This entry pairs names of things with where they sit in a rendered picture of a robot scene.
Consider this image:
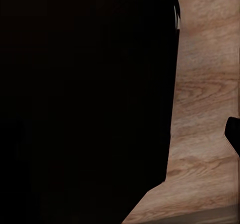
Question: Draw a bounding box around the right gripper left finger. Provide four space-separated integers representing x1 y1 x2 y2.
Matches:
0 117 26 176

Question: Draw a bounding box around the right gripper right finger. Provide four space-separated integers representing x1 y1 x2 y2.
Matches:
224 116 240 156

